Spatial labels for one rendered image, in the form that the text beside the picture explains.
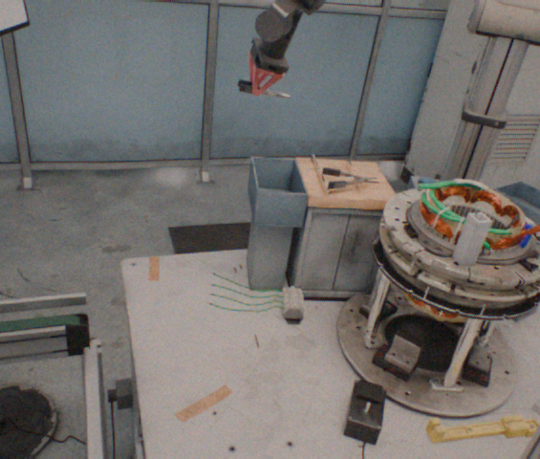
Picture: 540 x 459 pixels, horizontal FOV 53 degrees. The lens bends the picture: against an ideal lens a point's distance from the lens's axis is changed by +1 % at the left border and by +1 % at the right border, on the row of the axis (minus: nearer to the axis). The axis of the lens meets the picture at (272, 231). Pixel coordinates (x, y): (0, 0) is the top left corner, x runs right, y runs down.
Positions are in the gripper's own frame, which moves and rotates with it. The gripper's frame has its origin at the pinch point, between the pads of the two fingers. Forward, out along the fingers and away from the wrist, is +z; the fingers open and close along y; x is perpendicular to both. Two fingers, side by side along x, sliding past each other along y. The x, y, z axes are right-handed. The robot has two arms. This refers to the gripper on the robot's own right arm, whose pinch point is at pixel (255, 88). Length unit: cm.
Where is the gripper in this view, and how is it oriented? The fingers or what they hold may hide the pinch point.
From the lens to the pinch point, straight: 125.2
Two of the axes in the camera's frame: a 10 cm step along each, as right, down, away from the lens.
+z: -3.8, 6.9, 6.2
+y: 2.1, 7.2, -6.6
